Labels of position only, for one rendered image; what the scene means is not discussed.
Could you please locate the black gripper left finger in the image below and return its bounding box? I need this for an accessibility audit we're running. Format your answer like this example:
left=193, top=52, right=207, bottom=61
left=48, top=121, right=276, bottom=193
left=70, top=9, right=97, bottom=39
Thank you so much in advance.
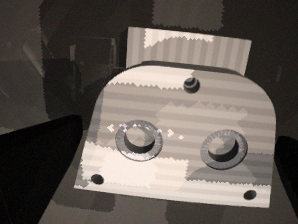
left=0, top=115, right=82, bottom=224

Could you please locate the beige plate with two round holes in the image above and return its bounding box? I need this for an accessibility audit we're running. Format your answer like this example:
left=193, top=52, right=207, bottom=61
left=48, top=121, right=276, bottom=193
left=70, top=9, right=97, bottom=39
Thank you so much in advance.
left=73, top=61, right=277, bottom=208

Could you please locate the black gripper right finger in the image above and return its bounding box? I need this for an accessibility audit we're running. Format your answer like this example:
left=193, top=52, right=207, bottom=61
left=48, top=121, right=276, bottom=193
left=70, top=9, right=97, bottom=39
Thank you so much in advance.
left=274, top=136, right=298, bottom=217

